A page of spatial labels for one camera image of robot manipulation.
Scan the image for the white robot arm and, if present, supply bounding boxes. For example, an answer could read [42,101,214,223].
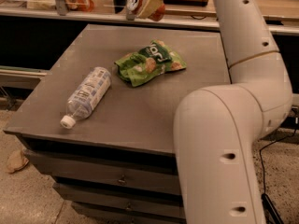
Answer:
[174,0,292,224]

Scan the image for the green chip bag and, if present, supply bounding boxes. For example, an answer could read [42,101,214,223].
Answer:
[115,40,187,87]

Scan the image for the grey drawer cabinet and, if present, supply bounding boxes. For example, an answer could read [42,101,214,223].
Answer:
[3,23,232,224]

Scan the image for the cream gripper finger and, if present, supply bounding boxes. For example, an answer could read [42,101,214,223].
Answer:
[137,0,163,19]

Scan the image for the black power cable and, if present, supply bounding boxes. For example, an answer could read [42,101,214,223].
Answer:
[259,109,299,195]

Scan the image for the crumpled brown paper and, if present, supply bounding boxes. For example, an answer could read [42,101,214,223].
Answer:
[7,149,29,174]

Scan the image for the bottom grey drawer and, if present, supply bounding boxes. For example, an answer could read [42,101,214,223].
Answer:
[71,202,187,224]

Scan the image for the long grey counter shelf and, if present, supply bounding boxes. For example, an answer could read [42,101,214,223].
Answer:
[0,0,299,36]

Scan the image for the top grey drawer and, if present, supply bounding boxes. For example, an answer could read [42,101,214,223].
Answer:
[25,150,180,195]

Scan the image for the grey drawer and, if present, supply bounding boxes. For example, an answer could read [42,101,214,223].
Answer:
[25,150,180,195]
[53,183,185,219]
[71,202,187,224]

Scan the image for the red coke can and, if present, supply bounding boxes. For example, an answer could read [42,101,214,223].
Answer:
[126,0,165,21]

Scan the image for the middle grey drawer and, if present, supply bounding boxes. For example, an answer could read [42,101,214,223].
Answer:
[53,183,185,219]

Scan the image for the clear plastic water bottle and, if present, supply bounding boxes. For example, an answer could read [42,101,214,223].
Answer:
[60,67,111,129]

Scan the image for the black power strip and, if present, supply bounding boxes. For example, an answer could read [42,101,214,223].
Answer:
[262,193,284,224]

